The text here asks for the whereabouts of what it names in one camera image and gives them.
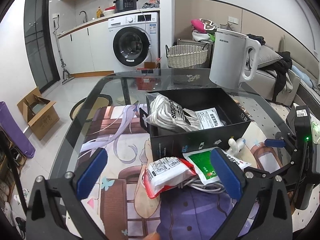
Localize yellow bottle on counter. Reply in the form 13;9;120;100
96;7;103;18

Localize white woven basket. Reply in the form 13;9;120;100
165;44;208;68

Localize open brown cardboard box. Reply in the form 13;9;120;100
17;87;60;140

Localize black cardboard storage box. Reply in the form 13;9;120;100
139;88;251;160

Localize black rice cooker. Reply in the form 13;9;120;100
113;0;138;12

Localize dark glass door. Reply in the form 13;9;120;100
23;0;60;93

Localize chrome kitchen faucet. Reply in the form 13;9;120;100
79;10;88;23

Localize red white soft packet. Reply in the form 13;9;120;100
143;157;196;199

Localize pile of colourful clothes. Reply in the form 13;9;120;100
191;18;220;43

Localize black jacket on sofa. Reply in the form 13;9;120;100
247;34;293;103

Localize white electric kettle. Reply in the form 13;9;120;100
209;28;261;89

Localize green white medicine sachet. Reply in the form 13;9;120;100
182;147;252;186

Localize white printed sachet in box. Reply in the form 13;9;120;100
195;107;224;129

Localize white kitchen base cabinets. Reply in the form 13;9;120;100
58;21;114;76

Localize purple rolled yoga mat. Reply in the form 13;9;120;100
0;101;35;159

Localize white plush toy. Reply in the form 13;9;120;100
227;138;246;157

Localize grey sofa with cushions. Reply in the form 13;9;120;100
248;34;319;106

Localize anime print desk mat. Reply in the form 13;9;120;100
75;97;286;240

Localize striped socks in plastic bag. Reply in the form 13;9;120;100
144;93;202;132

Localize mop with metal handle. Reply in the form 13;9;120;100
53;17;74;85

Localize white front-load washing machine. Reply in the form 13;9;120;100
108;11;160;73

